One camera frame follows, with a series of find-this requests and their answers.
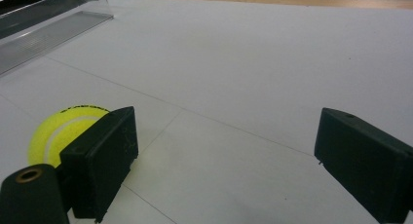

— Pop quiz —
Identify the yellow tennis ball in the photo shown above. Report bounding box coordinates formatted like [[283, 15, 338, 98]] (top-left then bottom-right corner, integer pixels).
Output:
[[27, 105, 111, 168]]

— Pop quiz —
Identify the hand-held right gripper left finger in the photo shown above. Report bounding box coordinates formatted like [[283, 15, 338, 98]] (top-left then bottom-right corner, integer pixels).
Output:
[[58, 105, 139, 224]]

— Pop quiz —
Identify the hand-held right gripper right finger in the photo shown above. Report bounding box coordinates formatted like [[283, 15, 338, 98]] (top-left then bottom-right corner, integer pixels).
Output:
[[314, 107, 413, 224]]

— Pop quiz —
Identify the clear plastic container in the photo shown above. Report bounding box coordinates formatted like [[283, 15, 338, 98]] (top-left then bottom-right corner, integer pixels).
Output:
[[0, 0, 115, 77]]

